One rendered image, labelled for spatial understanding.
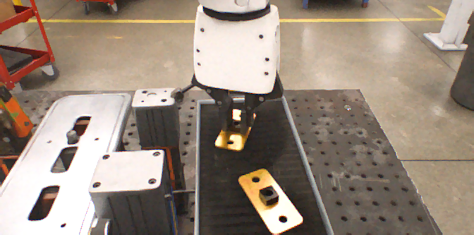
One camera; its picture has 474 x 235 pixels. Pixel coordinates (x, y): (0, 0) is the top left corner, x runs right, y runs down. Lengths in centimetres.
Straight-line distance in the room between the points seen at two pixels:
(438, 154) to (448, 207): 42
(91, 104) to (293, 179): 58
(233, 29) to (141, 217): 31
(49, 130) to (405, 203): 91
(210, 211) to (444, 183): 197
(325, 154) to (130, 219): 75
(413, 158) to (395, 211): 132
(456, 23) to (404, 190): 289
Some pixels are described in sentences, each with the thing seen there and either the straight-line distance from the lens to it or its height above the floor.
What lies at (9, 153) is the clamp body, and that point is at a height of 95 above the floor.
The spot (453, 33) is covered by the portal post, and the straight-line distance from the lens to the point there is 391.
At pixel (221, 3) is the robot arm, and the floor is 136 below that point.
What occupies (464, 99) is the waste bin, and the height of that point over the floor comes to 6.
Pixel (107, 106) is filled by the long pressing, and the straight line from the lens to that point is 85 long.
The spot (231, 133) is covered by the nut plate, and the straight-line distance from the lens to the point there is 47.
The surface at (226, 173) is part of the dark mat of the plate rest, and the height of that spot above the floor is 116.
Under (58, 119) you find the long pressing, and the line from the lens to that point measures 86.
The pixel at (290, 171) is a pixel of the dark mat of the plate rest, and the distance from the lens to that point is 43.
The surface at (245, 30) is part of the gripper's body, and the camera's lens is 37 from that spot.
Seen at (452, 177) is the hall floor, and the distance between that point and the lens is 234.
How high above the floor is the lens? 147
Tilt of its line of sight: 35 degrees down
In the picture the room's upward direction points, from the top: straight up
